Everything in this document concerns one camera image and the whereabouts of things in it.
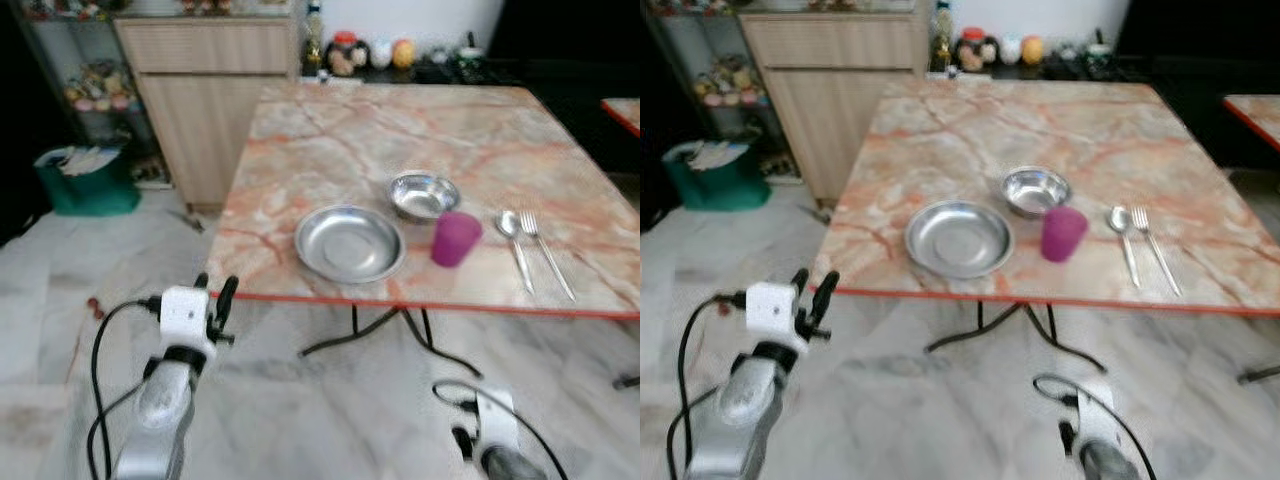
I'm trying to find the steel dinner plate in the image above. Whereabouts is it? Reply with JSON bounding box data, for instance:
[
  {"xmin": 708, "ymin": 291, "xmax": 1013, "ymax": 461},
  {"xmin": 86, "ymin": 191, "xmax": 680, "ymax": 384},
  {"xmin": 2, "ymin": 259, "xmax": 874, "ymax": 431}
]
[
  {"xmin": 294, "ymin": 205, "xmax": 407, "ymax": 285},
  {"xmin": 904, "ymin": 199, "xmax": 1016, "ymax": 281}
]

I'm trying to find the green plastic bin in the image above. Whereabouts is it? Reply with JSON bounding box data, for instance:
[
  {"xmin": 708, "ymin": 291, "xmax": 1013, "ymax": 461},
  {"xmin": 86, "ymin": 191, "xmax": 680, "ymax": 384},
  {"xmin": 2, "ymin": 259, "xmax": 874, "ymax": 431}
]
[
  {"xmin": 662, "ymin": 140, "xmax": 771, "ymax": 213},
  {"xmin": 35, "ymin": 146, "xmax": 142, "ymax": 218}
]

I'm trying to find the light wooden cabinet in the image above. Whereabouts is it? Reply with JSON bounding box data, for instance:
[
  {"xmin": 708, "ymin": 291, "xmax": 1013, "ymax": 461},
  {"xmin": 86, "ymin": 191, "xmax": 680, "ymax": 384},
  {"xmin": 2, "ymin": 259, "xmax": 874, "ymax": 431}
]
[
  {"xmin": 738, "ymin": 12, "xmax": 931, "ymax": 208},
  {"xmin": 113, "ymin": 14, "xmax": 303, "ymax": 211}
]

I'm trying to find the marble-top folding table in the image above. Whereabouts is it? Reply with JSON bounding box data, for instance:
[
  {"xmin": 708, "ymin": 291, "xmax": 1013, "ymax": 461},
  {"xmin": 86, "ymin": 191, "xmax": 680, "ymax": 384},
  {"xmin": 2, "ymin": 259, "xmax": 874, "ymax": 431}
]
[
  {"xmin": 1222, "ymin": 94, "xmax": 1280, "ymax": 386},
  {"xmin": 812, "ymin": 78, "xmax": 1280, "ymax": 376},
  {"xmin": 601, "ymin": 97, "xmax": 641, "ymax": 390},
  {"xmin": 205, "ymin": 82, "xmax": 641, "ymax": 381}
]

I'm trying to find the glass display cabinet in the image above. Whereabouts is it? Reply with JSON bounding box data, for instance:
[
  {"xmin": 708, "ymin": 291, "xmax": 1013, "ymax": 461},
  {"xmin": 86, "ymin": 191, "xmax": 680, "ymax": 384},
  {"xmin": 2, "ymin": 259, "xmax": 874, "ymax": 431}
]
[
  {"xmin": 645, "ymin": 0, "xmax": 791, "ymax": 181},
  {"xmin": 15, "ymin": 0, "xmax": 166, "ymax": 186}
]

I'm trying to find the purple plastic cup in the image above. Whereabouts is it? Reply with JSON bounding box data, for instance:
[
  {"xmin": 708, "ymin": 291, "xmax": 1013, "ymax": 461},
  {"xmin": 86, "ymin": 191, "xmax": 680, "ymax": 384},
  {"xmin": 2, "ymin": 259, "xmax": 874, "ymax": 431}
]
[
  {"xmin": 431, "ymin": 211, "xmax": 484, "ymax": 269},
  {"xmin": 1040, "ymin": 206, "xmax": 1089, "ymax": 264}
]

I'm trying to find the small steel bowl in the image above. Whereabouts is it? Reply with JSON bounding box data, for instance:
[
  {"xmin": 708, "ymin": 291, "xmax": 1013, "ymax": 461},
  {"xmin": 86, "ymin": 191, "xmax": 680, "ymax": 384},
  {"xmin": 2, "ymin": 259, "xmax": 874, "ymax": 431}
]
[
  {"xmin": 1001, "ymin": 166, "xmax": 1073, "ymax": 220},
  {"xmin": 387, "ymin": 171, "xmax": 462, "ymax": 223}
]

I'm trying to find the steel spoon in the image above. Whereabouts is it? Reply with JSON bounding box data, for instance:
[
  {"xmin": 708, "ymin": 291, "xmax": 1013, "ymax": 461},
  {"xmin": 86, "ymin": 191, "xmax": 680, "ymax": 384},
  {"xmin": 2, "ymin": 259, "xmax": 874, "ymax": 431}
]
[
  {"xmin": 496, "ymin": 209, "xmax": 536, "ymax": 296},
  {"xmin": 1106, "ymin": 205, "xmax": 1143, "ymax": 291}
]

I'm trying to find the steel fork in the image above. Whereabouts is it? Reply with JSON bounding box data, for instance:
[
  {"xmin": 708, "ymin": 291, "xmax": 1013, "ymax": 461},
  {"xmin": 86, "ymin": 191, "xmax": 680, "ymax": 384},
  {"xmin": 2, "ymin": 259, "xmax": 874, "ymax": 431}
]
[
  {"xmin": 1132, "ymin": 206, "xmax": 1184, "ymax": 299},
  {"xmin": 520, "ymin": 209, "xmax": 578, "ymax": 303}
]

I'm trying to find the tall yellow bottle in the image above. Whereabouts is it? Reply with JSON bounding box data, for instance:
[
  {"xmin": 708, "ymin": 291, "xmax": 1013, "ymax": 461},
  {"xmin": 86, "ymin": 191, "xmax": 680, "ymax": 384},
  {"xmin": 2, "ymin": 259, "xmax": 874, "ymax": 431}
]
[
  {"xmin": 932, "ymin": 0, "xmax": 954, "ymax": 71},
  {"xmin": 304, "ymin": 3, "xmax": 325, "ymax": 76}
]

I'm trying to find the jar with red lid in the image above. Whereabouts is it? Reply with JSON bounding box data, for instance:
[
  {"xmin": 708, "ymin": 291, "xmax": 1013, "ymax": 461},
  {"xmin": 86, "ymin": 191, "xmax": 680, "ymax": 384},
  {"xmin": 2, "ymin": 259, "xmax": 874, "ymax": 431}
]
[
  {"xmin": 327, "ymin": 32, "xmax": 361, "ymax": 78},
  {"xmin": 955, "ymin": 27, "xmax": 991, "ymax": 73}
]

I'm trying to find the black television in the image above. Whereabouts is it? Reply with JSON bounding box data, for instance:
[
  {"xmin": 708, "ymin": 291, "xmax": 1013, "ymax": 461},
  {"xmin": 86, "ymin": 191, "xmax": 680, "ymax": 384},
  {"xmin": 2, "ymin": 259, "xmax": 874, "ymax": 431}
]
[
  {"xmin": 1115, "ymin": 0, "xmax": 1280, "ymax": 56},
  {"xmin": 490, "ymin": 0, "xmax": 641, "ymax": 61}
]

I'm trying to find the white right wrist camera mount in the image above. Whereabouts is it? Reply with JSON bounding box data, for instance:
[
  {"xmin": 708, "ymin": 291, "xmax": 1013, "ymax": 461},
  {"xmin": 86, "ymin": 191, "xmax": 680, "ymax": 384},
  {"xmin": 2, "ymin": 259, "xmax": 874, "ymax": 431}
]
[
  {"xmin": 474, "ymin": 387, "xmax": 521, "ymax": 459},
  {"xmin": 1072, "ymin": 378, "xmax": 1119, "ymax": 449}
]

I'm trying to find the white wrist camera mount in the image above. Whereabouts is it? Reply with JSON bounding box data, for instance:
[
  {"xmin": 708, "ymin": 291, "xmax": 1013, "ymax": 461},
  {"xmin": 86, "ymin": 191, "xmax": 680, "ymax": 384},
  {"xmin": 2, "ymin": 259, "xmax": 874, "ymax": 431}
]
[
  {"xmin": 745, "ymin": 282, "xmax": 809, "ymax": 353},
  {"xmin": 1072, "ymin": 378, "xmax": 1119, "ymax": 449},
  {"xmin": 160, "ymin": 286, "xmax": 219, "ymax": 361},
  {"xmin": 474, "ymin": 387, "xmax": 521, "ymax": 459}
]

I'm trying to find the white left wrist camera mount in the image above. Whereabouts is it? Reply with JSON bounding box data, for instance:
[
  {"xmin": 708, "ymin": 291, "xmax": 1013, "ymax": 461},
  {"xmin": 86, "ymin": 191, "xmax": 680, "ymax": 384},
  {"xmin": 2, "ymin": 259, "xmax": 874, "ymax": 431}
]
[
  {"xmin": 160, "ymin": 286, "xmax": 219, "ymax": 361},
  {"xmin": 745, "ymin": 282, "xmax": 809, "ymax": 353}
]

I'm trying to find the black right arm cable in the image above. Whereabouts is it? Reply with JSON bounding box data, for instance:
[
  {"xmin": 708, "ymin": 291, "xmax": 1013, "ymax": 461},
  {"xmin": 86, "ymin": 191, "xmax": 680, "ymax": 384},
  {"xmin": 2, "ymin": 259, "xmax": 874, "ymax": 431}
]
[
  {"xmin": 432, "ymin": 379, "xmax": 571, "ymax": 480},
  {"xmin": 1033, "ymin": 373, "xmax": 1161, "ymax": 480}
]

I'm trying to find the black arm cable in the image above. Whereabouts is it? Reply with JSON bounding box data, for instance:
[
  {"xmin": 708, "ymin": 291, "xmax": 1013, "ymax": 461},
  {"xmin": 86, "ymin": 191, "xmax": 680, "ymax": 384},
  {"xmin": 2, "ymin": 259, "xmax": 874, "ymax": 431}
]
[
  {"xmin": 1033, "ymin": 373, "xmax": 1161, "ymax": 480},
  {"xmin": 432, "ymin": 379, "xmax": 571, "ymax": 480},
  {"xmin": 676, "ymin": 292, "xmax": 749, "ymax": 480},
  {"xmin": 88, "ymin": 297, "xmax": 163, "ymax": 480}
]

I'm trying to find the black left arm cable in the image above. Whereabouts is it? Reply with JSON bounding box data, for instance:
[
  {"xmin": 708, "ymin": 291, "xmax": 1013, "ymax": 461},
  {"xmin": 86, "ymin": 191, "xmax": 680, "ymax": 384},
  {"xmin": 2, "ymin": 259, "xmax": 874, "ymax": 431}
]
[
  {"xmin": 676, "ymin": 292, "xmax": 749, "ymax": 480},
  {"xmin": 88, "ymin": 297, "xmax": 163, "ymax": 480}
]

